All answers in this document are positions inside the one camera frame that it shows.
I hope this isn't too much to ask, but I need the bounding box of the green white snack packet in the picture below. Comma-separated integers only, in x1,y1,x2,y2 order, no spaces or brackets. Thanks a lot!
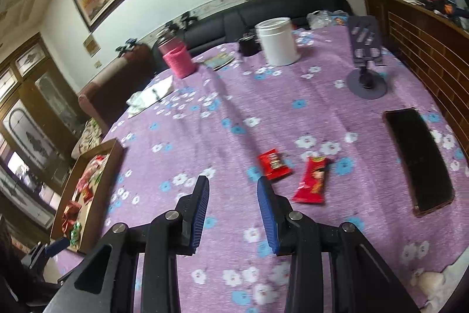
69,221,84,246

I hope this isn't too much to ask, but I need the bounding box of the wooden glass door cabinet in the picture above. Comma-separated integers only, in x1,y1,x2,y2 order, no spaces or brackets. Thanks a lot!
0,34,89,226

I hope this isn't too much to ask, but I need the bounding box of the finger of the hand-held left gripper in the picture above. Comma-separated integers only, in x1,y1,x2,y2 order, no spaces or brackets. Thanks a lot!
44,237,71,257

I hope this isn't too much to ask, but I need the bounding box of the bottle with pink sleeve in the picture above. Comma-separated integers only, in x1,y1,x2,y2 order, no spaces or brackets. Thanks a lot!
157,31,198,79

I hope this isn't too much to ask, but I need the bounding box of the cardboard box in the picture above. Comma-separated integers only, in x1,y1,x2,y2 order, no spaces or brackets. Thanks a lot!
49,138,125,255

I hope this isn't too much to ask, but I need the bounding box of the thin booklet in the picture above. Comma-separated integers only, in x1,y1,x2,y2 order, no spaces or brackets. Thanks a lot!
203,54,235,71

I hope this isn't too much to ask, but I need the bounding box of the white cloth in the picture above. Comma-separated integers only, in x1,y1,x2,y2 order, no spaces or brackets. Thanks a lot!
410,271,455,310

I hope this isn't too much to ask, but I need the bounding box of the grey phone stand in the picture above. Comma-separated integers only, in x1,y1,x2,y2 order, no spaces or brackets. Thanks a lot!
346,15,388,100

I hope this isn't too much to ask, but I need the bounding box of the white crumpled paper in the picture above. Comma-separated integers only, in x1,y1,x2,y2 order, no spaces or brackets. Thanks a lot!
126,75,174,115

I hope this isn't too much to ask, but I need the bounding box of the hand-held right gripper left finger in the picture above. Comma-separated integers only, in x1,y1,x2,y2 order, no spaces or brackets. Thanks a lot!
44,175,211,313

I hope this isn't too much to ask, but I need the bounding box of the brown armchair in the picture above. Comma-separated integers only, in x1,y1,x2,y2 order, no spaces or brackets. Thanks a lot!
78,43,158,126

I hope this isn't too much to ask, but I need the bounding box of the black smartphone in brown case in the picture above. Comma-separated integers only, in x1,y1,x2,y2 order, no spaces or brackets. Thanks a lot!
383,108,455,218

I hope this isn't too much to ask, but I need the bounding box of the floral seat cushion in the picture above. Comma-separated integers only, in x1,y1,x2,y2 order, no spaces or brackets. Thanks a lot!
71,119,103,158

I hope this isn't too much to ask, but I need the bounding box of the long red snack packet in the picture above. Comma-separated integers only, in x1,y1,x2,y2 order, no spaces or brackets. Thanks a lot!
292,156,330,204

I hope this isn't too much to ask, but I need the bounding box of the small yellow wall picture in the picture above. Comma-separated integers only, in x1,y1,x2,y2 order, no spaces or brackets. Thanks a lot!
84,34,100,57

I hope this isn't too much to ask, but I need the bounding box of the pile of orange black tools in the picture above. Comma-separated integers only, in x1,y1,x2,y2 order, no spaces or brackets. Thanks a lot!
414,0,469,18

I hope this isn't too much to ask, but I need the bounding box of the wooden partition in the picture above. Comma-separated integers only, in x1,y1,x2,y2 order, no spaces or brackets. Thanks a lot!
344,0,469,160

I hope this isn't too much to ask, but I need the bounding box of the white plastic jar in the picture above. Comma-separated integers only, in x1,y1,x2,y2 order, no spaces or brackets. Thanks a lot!
254,17,301,67

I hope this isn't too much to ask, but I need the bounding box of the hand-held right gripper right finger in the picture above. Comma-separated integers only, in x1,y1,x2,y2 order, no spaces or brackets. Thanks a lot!
256,175,422,313

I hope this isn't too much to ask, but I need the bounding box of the black leather sofa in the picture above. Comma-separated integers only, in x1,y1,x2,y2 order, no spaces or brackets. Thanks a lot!
150,0,352,75

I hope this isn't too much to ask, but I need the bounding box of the small black cup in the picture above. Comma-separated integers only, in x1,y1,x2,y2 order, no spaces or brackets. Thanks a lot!
238,35,261,57

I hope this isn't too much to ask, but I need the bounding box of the clear plastic bag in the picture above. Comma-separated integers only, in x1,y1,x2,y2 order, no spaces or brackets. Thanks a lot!
307,10,349,29

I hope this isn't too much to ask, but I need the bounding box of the small red snack packet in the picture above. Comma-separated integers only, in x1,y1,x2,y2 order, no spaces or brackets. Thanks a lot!
258,149,293,181

